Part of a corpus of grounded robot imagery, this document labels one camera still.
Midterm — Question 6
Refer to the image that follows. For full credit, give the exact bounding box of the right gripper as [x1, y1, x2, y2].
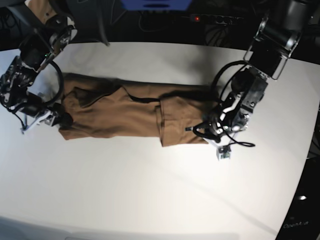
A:
[19, 101, 74, 134]

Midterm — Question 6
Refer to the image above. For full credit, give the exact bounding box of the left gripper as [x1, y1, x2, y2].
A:
[184, 115, 248, 147]

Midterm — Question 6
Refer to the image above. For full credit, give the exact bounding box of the brown T-shirt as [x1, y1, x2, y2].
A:
[59, 73, 219, 147]

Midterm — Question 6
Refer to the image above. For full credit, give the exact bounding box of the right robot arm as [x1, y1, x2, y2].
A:
[0, 0, 78, 134]

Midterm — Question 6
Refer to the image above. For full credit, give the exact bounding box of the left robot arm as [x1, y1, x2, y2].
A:
[186, 0, 320, 153]

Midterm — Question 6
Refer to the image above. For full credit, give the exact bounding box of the black power strip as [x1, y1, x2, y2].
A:
[189, 14, 245, 26]

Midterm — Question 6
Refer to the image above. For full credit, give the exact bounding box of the blue box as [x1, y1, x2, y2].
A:
[121, 0, 192, 11]

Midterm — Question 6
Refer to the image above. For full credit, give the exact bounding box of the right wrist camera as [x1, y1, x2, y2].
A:
[44, 115, 57, 127]

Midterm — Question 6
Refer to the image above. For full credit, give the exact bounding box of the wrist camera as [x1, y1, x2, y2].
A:
[44, 115, 57, 127]
[216, 145, 232, 161]

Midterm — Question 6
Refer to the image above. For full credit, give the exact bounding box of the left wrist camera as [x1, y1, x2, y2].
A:
[216, 145, 232, 161]

